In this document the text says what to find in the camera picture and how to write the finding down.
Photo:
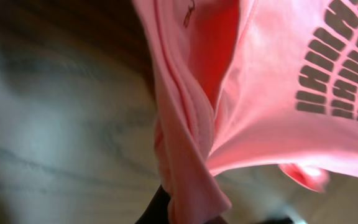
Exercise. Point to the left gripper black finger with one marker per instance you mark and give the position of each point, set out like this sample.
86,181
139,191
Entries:
157,210

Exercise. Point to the pink t-shirt with gold print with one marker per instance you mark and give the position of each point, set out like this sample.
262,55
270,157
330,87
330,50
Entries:
250,83

